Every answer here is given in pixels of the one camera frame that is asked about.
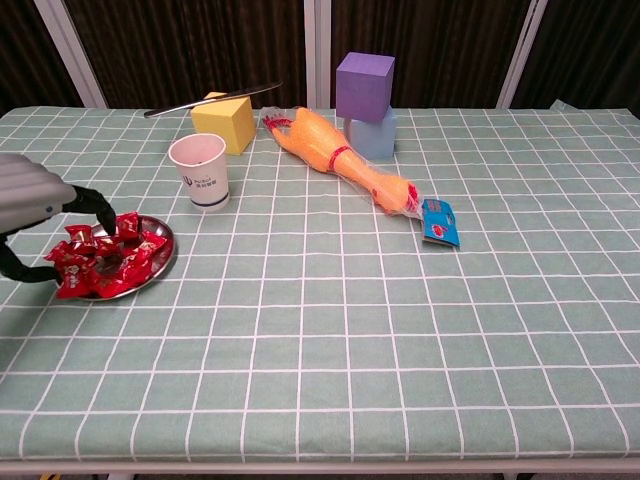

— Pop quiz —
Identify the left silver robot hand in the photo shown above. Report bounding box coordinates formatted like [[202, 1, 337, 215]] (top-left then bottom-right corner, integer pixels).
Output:
[[0, 153, 119, 285]]

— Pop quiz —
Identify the red candy heap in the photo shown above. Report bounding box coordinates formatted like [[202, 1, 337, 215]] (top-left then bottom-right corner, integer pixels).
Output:
[[43, 211, 169, 300]]

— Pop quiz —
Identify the metal bowl of red candies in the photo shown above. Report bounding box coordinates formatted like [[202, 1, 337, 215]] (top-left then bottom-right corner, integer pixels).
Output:
[[52, 214, 177, 302]]

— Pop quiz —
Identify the white paper cup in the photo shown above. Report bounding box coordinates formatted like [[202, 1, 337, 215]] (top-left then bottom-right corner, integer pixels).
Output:
[[167, 132, 231, 214]]

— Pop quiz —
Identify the yellow foam cube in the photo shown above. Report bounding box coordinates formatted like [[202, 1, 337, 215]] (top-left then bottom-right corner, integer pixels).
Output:
[[190, 91, 258, 156]]

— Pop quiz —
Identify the silver table knife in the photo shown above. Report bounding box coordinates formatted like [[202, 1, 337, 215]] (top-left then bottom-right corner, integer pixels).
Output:
[[143, 81, 284, 119]]

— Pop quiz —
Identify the yellow rubber chicken toy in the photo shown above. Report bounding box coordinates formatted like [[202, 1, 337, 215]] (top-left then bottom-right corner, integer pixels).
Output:
[[259, 105, 422, 220]]

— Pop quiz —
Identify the green checkered tablecloth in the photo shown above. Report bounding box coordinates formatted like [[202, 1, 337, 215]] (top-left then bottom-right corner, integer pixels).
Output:
[[0, 99, 640, 464]]

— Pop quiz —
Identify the light blue foam cube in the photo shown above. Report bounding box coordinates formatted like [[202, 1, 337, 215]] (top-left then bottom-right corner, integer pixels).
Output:
[[348, 107, 399, 161]]

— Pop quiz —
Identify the purple foam cube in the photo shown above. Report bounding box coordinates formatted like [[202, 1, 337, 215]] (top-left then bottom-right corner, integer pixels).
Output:
[[335, 51, 396, 124]]

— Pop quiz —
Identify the blue printed card packet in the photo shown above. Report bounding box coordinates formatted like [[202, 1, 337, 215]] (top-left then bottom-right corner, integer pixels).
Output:
[[420, 197, 464, 250]]

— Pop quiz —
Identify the white table frame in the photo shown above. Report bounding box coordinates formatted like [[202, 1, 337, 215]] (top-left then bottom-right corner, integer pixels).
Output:
[[0, 457, 640, 480]]

